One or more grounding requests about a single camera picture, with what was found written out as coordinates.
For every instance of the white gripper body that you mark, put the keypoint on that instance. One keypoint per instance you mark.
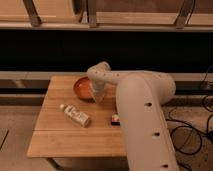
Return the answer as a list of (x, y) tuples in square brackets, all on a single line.
[(98, 91)]

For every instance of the orange ceramic bowl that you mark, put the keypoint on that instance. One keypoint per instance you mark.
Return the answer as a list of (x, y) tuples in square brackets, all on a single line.
[(83, 89)]

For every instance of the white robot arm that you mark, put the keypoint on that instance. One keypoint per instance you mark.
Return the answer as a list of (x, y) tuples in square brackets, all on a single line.
[(139, 99)]

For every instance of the small snack box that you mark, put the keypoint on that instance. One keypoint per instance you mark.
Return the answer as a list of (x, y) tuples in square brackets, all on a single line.
[(115, 120)]

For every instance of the white plastic bottle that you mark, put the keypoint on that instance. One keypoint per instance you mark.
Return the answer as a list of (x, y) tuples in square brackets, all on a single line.
[(75, 115)]

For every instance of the wooden table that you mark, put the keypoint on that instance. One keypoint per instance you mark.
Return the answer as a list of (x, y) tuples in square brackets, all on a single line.
[(56, 135)]

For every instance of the wooden shelf rack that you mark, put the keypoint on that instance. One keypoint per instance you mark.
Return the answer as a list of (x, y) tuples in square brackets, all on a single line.
[(108, 15)]

